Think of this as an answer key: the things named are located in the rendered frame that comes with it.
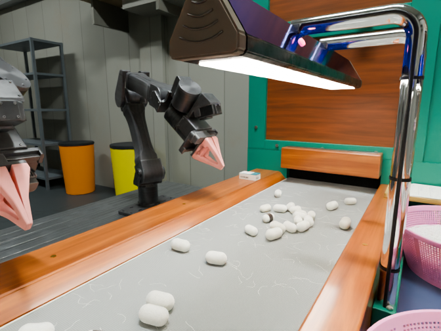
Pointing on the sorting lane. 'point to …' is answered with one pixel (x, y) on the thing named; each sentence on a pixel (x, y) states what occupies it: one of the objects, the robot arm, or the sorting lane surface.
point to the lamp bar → (253, 41)
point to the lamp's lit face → (251, 67)
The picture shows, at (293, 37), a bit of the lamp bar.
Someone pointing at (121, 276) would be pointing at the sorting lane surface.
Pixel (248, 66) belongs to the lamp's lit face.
